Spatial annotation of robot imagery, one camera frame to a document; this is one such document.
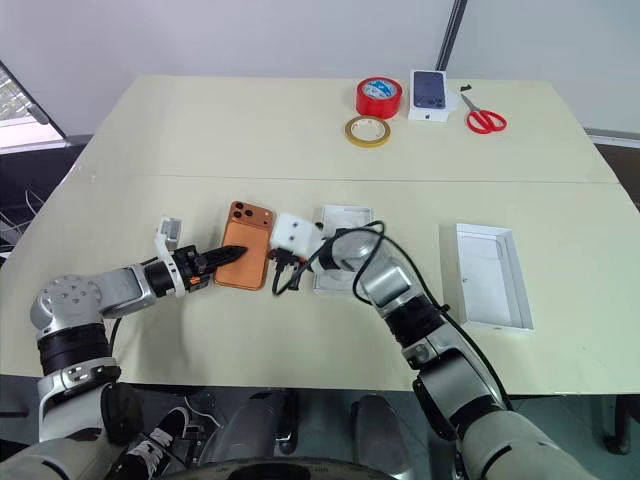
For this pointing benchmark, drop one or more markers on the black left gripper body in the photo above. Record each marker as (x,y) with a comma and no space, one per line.
(191,270)

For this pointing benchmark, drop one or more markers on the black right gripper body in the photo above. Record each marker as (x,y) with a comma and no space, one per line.
(289,261)

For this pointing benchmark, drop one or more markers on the orange smartphone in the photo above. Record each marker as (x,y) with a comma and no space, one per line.
(245,250)

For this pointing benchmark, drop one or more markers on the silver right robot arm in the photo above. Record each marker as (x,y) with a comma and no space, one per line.
(440,350)

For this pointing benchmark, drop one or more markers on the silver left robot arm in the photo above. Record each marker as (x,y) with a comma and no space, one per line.
(120,287)

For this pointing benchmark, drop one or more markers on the white phone box base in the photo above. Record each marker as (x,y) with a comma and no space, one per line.
(345,215)

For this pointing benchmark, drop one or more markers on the white phone box lid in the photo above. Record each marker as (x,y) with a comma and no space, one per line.
(487,277)

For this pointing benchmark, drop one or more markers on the white box with phone print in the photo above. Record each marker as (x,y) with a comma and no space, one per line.
(429,95)

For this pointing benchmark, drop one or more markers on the black and white sneaker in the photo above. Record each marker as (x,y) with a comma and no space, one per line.
(159,437)

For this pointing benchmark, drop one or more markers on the red tape roll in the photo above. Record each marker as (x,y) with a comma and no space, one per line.
(379,97)

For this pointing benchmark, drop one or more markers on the dark framed window panel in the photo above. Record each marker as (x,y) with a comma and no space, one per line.
(25,107)

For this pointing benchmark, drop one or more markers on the black table leg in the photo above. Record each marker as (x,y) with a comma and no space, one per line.
(619,425)

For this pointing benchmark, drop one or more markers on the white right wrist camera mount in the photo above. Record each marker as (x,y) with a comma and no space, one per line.
(295,235)

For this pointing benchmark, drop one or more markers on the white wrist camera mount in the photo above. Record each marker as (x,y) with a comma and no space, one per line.
(295,235)
(169,235)

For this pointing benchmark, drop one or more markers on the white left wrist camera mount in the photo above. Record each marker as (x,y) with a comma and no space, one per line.
(169,235)

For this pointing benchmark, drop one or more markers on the grey vertical wall rail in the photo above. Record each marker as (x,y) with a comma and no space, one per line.
(449,35)

